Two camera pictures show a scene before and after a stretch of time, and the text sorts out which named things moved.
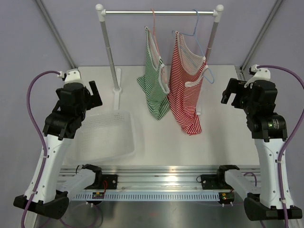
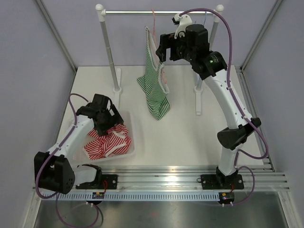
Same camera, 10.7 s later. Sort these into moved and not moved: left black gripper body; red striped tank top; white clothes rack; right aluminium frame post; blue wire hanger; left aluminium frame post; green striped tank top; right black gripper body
Moved: red striped tank top; blue wire hanger; right black gripper body; left black gripper body
Not moved: green striped tank top; right aluminium frame post; left aluminium frame post; white clothes rack
